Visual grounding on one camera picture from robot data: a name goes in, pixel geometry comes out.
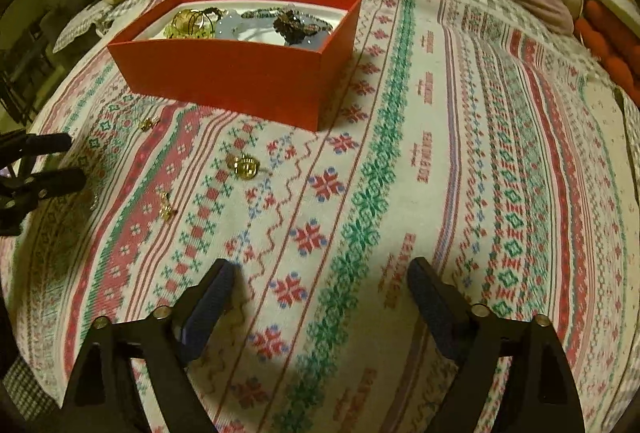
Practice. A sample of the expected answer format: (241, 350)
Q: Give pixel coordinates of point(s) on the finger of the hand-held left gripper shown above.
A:
(40, 144)
(55, 183)

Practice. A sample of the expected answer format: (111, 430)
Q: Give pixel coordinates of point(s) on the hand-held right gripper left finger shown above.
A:
(210, 313)

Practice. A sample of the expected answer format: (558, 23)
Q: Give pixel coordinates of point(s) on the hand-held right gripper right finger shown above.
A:
(432, 308)

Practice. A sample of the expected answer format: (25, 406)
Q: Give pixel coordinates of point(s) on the gold earring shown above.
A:
(243, 166)
(167, 209)
(147, 123)

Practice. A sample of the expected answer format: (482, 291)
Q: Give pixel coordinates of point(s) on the red cardboard box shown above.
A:
(225, 73)

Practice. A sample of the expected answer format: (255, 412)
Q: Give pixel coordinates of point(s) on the rhinestone bangle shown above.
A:
(260, 13)

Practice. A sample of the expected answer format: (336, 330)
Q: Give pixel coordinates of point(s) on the dark bead cluster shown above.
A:
(295, 25)

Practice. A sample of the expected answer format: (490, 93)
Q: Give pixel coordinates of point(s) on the patterned knit-print blanket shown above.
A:
(400, 163)

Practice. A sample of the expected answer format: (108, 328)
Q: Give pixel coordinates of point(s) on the orange plush toy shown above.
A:
(607, 48)

